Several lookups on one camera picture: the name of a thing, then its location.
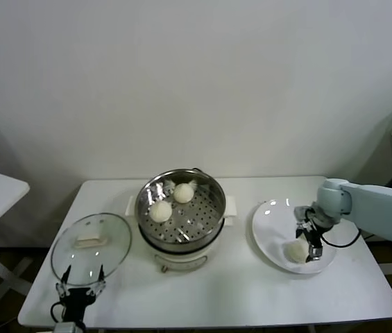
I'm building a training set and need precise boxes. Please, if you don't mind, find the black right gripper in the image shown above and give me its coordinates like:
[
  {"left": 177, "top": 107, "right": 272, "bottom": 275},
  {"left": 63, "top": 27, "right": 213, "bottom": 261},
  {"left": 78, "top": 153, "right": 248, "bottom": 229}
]
[{"left": 295, "top": 216, "right": 325, "bottom": 263}]

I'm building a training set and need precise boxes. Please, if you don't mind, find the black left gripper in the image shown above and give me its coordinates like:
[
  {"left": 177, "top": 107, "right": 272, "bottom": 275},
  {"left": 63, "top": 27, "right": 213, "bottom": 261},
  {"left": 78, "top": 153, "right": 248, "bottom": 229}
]
[{"left": 56, "top": 264, "right": 107, "bottom": 322}]

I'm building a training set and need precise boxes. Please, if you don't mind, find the white steamed baozi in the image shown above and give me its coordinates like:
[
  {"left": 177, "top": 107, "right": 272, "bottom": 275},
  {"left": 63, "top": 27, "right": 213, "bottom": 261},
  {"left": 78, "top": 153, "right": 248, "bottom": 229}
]
[
  {"left": 283, "top": 241, "right": 309, "bottom": 263},
  {"left": 173, "top": 183, "right": 194, "bottom": 205},
  {"left": 149, "top": 201, "right": 173, "bottom": 223}
]

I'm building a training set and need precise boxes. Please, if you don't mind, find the round glass pot lid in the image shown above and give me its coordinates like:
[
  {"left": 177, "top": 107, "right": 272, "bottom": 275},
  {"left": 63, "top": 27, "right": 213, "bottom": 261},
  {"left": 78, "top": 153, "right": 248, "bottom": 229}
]
[{"left": 50, "top": 212, "right": 133, "bottom": 286}]

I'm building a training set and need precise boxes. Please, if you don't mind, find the perforated steel steamer basket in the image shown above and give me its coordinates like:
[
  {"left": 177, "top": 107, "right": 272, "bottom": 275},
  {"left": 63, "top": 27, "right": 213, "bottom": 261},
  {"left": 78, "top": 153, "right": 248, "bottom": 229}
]
[{"left": 135, "top": 169, "right": 227, "bottom": 253}]

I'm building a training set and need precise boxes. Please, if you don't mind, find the round white plate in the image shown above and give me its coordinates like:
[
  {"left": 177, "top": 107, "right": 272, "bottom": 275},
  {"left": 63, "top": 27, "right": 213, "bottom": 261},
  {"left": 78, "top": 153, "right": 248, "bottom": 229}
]
[{"left": 250, "top": 198, "right": 338, "bottom": 275}]

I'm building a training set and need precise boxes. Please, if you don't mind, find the cream electric cooking pot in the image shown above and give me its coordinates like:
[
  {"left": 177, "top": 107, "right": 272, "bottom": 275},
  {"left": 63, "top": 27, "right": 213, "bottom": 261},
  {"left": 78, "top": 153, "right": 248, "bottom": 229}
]
[{"left": 125, "top": 194, "right": 238, "bottom": 275}]

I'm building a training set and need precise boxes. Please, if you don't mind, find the small white side table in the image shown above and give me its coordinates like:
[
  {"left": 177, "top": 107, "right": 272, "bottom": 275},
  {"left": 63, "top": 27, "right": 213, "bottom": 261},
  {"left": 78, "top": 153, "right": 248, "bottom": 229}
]
[{"left": 0, "top": 164, "right": 33, "bottom": 308}]

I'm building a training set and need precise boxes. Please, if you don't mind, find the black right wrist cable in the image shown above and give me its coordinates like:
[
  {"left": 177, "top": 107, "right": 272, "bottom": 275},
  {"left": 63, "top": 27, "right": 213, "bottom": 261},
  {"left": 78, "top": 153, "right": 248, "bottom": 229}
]
[{"left": 322, "top": 228, "right": 361, "bottom": 248}]

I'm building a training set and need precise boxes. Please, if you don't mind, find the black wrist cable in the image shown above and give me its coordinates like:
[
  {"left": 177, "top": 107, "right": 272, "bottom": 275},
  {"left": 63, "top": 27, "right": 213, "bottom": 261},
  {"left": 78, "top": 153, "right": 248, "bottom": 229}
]
[
  {"left": 50, "top": 301, "right": 65, "bottom": 322},
  {"left": 322, "top": 228, "right": 361, "bottom": 248}
]

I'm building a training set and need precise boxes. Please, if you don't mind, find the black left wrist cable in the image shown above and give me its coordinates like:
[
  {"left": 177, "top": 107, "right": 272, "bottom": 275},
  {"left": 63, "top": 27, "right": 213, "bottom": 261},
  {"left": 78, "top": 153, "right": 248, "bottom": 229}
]
[{"left": 50, "top": 301, "right": 65, "bottom": 322}]

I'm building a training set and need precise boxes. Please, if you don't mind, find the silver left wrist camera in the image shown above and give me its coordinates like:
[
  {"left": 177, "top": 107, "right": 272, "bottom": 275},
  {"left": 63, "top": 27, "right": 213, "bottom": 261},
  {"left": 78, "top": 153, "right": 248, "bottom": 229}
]
[{"left": 53, "top": 321, "right": 77, "bottom": 333}]

